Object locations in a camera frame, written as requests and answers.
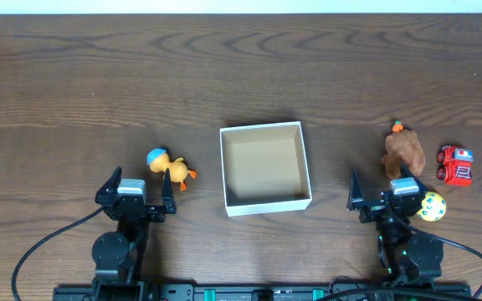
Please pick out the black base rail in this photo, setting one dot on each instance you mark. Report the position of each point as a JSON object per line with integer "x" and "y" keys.
{"x": 188, "y": 292}

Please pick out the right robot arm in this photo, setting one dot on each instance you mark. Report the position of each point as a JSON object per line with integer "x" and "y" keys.
{"x": 411, "y": 258}

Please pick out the yellow ball with letters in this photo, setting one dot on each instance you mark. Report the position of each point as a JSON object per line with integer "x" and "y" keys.
{"x": 433, "y": 207}

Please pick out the orange duck toy blue cap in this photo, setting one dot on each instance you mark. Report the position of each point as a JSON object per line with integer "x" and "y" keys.
{"x": 158, "y": 160}

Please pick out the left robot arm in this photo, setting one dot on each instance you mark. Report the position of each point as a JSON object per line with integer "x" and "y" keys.
{"x": 118, "y": 255}

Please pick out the white cardboard box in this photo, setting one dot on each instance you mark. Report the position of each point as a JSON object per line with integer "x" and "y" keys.
{"x": 264, "y": 169}

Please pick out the brown plush bear toy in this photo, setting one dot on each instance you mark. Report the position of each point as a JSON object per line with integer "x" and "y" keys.
{"x": 402, "y": 146}

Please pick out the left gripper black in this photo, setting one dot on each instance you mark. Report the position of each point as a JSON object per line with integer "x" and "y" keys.
{"x": 139, "y": 211}

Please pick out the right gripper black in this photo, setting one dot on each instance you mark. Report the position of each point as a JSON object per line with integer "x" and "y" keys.
{"x": 374, "y": 208}

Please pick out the red toy truck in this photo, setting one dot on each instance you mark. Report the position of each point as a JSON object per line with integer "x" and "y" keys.
{"x": 455, "y": 165}

